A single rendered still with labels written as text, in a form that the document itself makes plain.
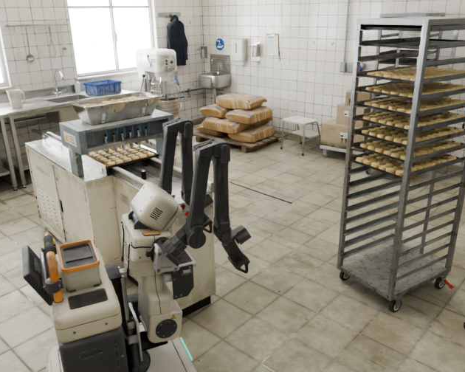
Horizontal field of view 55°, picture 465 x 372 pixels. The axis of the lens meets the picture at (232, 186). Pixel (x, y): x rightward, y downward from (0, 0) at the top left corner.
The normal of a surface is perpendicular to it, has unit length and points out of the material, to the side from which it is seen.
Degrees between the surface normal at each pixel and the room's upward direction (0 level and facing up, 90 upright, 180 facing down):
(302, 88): 90
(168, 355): 0
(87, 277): 92
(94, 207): 90
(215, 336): 0
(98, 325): 90
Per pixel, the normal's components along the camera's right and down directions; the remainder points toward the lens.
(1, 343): -0.01, -0.93
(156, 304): 0.41, 0.33
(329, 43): -0.67, 0.28
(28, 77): 0.74, 0.23
